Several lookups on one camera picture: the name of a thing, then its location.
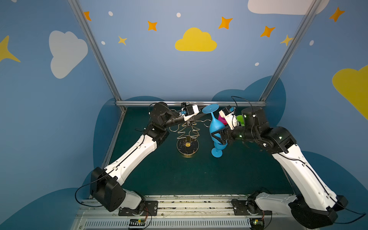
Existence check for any green circuit board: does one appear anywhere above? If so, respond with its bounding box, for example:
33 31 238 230
250 218 265 230
128 218 147 228

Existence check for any aluminium frame post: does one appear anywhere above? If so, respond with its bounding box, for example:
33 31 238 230
68 0 126 113
256 0 322 106

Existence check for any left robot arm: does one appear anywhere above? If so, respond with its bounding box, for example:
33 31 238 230
90 102 204 212

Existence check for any magenta plastic wine glass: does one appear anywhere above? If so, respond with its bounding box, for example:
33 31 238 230
218 115 228 126

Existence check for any green wine glass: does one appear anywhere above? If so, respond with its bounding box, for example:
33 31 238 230
236 115 245 127

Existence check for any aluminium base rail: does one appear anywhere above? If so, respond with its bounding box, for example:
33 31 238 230
71 195 304 230

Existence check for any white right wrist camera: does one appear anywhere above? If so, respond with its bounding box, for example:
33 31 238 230
219 105 238 130

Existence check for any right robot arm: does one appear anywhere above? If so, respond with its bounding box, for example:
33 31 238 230
209 106 348 229

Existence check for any aluminium frame right post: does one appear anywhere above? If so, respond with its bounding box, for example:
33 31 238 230
256 0 322 106

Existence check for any aluminium frame left post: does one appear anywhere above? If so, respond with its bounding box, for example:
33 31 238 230
68 0 126 113

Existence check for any blue wine glass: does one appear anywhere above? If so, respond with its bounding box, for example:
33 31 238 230
202 104 225 141
211 142 228 158

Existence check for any right green circuit board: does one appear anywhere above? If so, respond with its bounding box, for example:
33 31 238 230
250 218 265 230

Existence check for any aluminium frame back rail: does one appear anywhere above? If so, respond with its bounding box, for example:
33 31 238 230
115 100 266 107

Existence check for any left green circuit board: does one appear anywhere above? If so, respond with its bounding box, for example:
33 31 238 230
128 218 147 228

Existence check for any gold wire glass rack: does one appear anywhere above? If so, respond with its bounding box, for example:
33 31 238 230
169 119 211 158

